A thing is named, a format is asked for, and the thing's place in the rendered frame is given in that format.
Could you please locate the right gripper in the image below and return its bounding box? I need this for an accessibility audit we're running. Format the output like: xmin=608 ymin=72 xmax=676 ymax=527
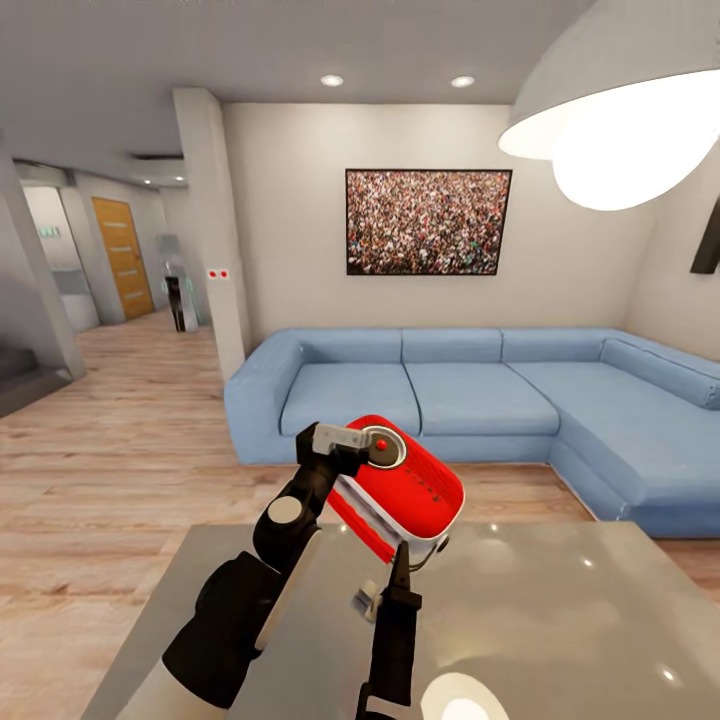
xmin=372 ymin=541 xmax=422 ymax=666

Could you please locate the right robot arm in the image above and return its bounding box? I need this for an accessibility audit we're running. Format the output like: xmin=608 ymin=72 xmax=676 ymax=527
xmin=351 ymin=541 xmax=422 ymax=720

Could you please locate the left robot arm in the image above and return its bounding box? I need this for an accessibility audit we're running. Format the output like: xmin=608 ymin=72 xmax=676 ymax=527
xmin=115 ymin=422 xmax=371 ymax=720

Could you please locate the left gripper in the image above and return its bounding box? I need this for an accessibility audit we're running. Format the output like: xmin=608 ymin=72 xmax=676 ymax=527
xmin=295 ymin=422 xmax=370 ymax=490

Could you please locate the radio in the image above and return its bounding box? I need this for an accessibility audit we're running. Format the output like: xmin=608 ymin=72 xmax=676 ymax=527
xmin=326 ymin=415 xmax=465 ymax=563

